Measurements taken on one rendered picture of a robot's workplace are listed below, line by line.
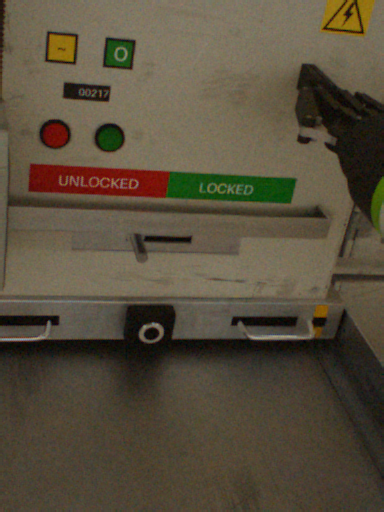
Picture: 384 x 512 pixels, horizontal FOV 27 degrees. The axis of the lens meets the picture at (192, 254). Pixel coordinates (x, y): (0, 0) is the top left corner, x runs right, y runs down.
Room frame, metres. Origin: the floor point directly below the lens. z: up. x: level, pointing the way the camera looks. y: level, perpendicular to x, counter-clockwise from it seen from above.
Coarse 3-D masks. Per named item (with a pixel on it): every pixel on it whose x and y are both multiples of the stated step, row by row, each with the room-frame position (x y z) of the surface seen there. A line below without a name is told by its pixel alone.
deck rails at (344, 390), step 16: (352, 320) 0.89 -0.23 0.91; (336, 336) 0.92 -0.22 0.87; (352, 336) 0.88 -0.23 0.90; (320, 352) 0.89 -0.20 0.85; (336, 352) 0.90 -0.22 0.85; (352, 352) 0.87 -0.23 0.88; (368, 352) 0.83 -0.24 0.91; (336, 368) 0.86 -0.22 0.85; (352, 368) 0.86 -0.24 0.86; (368, 368) 0.82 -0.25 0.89; (336, 384) 0.83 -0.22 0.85; (352, 384) 0.84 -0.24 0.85; (368, 384) 0.81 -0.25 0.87; (352, 400) 0.80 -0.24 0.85; (368, 400) 0.80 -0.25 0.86; (352, 416) 0.77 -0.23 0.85; (368, 416) 0.78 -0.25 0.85; (368, 432) 0.75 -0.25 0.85; (368, 448) 0.72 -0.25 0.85
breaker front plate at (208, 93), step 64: (64, 0) 0.80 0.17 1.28; (128, 0) 0.82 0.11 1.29; (192, 0) 0.84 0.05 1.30; (256, 0) 0.86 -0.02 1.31; (320, 0) 0.88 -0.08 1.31; (64, 64) 0.80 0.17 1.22; (192, 64) 0.84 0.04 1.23; (256, 64) 0.86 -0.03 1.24; (320, 64) 0.89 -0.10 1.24; (128, 128) 0.82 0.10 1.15; (192, 128) 0.85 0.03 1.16; (256, 128) 0.87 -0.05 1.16; (320, 192) 0.90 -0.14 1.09; (64, 256) 0.80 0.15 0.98; (128, 256) 0.83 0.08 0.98; (192, 256) 0.85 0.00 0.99; (256, 256) 0.88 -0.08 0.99; (320, 256) 0.91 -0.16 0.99
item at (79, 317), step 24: (0, 312) 0.77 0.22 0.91; (24, 312) 0.78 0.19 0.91; (48, 312) 0.79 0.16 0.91; (72, 312) 0.80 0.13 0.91; (96, 312) 0.81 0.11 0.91; (120, 312) 0.82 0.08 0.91; (192, 312) 0.85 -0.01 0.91; (216, 312) 0.86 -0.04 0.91; (240, 312) 0.87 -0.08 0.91; (264, 312) 0.88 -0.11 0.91; (288, 312) 0.89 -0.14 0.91; (336, 312) 0.91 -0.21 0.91; (72, 336) 0.80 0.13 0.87; (96, 336) 0.81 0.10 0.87; (120, 336) 0.82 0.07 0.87; (192, 336) 0.85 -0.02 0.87; (216, 336) 0.86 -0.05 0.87; (240, 336) 0.87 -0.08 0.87
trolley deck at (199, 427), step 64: (0, 384) 0.71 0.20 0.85; (64, 384) 0.73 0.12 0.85; (128, 384) 0.76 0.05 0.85; (192, 384) 0.78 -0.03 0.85; (256, 384) 0.80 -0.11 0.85; (320, 384) 0.83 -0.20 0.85; (0, 448) 0.61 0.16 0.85; (64, 448) 0.63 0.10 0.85; (128, 448) 0.65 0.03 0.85; (192, 448) 0.67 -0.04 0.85; (256, 448) 0.69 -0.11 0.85; (320, 448) 0.71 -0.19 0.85
